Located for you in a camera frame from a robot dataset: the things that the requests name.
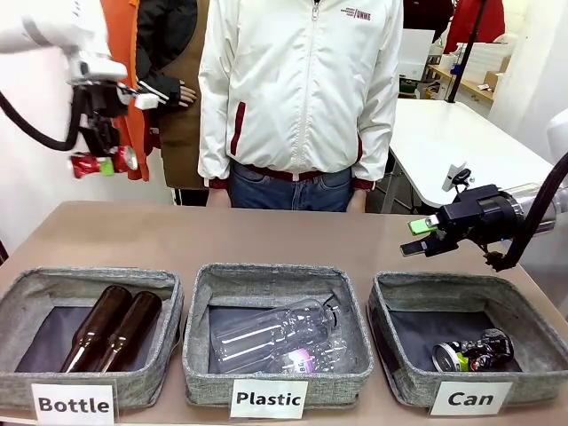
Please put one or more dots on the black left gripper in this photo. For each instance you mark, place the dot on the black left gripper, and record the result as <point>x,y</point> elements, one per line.
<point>100,102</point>

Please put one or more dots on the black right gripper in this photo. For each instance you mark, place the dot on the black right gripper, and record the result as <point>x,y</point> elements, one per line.
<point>483,215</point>

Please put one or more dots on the crushed red soda can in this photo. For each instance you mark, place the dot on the crushed red soda can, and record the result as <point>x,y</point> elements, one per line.
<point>86,165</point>

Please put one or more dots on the black drink can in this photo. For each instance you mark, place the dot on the black drink can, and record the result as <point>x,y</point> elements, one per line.
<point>475,352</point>

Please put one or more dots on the large clear plastic bottle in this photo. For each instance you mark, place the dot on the large clear plastic bottle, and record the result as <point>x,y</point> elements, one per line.
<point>266,333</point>

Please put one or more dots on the brown glass beer bottle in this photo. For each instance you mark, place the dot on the brown glass beer bottle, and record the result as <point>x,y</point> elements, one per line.
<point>95,328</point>
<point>133,328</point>

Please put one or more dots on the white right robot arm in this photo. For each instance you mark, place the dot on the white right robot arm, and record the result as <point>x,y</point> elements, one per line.
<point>560,133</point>

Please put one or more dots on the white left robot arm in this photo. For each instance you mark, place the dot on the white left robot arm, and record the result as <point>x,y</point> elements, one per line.
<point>53,31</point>

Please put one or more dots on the grey fabric basket Can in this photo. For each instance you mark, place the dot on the grey fabric basket Can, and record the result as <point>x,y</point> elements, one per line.
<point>444,284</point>

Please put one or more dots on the grey fabric basket Plastic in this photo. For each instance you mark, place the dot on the grey fabric basket Plastic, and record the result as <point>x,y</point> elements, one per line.
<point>266,277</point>

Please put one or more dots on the white Can label card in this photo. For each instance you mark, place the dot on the white Can label card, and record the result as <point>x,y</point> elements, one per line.
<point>470,397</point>

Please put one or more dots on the grey fabric basket Bottle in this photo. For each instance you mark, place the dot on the grey fabric basket Bottle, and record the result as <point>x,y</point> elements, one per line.
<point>89,381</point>

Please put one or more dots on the white-jacket person's left hand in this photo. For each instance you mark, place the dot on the white-jacket person's left hand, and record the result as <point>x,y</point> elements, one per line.
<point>363,200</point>

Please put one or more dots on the brown-vest person's hand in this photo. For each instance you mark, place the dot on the brown-vest person's hand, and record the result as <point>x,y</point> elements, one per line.
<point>187,94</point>

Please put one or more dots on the white-jacket person's right hand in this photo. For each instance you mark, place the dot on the white-jacket person's right hand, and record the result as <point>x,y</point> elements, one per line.
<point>217,197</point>

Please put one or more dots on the person in brown vest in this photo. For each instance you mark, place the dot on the person in brown vest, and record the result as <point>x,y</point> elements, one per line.
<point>182,133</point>

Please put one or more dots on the white background table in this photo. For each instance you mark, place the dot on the white background table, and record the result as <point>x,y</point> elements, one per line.
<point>444,146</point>

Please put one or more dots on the person in orange jacket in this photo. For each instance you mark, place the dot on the person in orange jacket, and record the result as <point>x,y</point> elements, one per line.
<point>131,35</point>

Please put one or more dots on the wooden background desk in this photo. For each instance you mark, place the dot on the wooden background desk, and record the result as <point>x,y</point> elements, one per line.
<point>466,82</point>

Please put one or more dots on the small pink-label plastic bottle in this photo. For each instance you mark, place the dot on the small pink-label plastic bottle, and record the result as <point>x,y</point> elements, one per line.
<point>306,357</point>

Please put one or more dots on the white monitor back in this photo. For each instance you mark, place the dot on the white monitor back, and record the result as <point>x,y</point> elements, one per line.
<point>417,53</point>

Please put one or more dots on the person in white jacket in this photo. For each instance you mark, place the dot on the person in white jacket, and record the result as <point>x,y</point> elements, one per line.
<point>302,89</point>

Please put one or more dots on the stack of white boxes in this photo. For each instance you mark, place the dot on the stack of white boxes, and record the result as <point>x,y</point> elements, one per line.
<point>486,60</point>

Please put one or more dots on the black tripod pole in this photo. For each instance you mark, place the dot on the black tripod pole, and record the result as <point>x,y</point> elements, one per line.
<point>466,53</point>

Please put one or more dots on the white Plastic label card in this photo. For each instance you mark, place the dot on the white Plastic label card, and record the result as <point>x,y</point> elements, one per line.
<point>268,398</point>

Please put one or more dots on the person in red top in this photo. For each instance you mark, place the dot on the person in red top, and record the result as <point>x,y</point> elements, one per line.
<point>479,18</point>

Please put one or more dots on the white Bottle label card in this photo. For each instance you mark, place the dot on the white Bottle label card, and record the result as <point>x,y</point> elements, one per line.
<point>73,404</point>

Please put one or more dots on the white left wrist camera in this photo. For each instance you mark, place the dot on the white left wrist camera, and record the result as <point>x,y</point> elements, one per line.
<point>146,101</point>

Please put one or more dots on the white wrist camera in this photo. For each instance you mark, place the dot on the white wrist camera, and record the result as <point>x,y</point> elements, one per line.
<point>146,101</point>
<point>457,177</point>

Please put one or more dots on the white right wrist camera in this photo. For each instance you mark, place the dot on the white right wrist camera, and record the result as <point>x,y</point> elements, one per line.
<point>457,177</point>

